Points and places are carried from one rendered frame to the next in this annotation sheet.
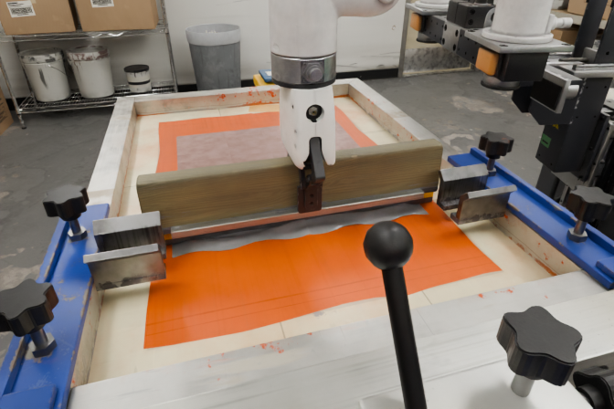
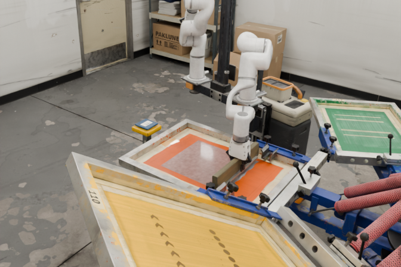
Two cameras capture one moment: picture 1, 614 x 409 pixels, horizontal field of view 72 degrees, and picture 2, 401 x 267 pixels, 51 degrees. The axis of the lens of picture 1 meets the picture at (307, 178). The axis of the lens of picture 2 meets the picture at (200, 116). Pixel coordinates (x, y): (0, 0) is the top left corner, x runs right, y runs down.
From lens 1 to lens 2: 1.72 m
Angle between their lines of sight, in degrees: 36
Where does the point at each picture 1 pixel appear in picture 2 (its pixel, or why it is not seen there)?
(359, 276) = (262, 180)
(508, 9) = (246, 93)
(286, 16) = (243, 129)
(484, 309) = (290, 174)
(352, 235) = (250, 173)
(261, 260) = (240, 186)
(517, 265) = (284, 165)
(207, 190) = (226, 173)
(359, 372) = (290, 186)
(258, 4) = not seen: outside the picture
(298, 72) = (244, 139)
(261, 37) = not seen: outside the picture
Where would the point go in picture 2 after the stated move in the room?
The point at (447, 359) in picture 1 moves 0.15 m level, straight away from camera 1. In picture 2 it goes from (298, 180) to (285, 163)
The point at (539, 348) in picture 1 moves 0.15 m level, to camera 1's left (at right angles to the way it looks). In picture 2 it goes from (312, 169) to (291, 180)
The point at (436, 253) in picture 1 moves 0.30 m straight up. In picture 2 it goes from (270, 170) to (276, 117)
